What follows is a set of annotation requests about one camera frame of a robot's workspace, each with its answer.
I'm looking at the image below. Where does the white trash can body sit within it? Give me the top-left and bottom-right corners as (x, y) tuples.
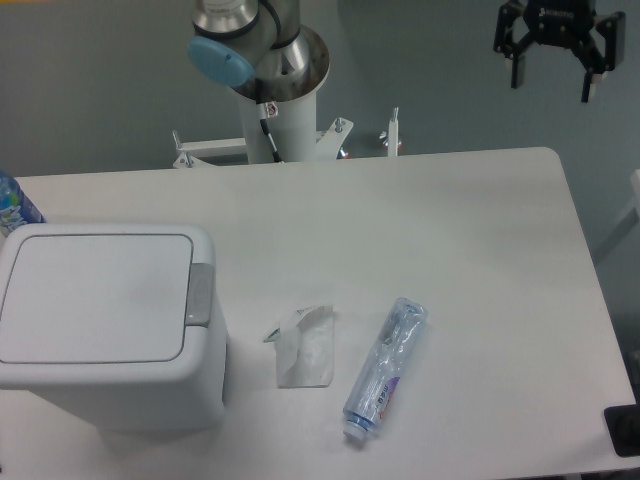
(1, 224), (228, 431)

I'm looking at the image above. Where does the clear torn plastic wrapper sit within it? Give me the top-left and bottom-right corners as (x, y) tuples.
(262, 304), (334, 389)

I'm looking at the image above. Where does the black cable on pedestal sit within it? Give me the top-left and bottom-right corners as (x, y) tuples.
(253, 77), (285, 164)

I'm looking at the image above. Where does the white trash can lid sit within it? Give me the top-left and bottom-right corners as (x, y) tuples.
(1, 231), (193, 364)

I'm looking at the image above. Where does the blue labelled bottle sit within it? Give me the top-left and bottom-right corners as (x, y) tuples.
(1, 172), (47, 237)

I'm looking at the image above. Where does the silver robot arm blue cap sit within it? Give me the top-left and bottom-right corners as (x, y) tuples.
(187, 1), (626, 103)

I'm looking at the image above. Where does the crushed clear plastic bottle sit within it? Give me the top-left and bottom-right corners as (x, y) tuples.
(343, 298), (428, 444)

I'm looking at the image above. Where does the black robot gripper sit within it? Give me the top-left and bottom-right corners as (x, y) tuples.
(493, 0), (626, 103)

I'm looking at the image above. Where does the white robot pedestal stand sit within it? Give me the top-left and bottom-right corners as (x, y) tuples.
(172, 89), (354, 169)

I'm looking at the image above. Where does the grey lid push button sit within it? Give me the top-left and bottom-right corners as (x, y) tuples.
(185, 263), (215, 327)

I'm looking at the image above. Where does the black object at table edge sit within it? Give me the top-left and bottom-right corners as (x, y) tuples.
(604, 404), (639, 458)

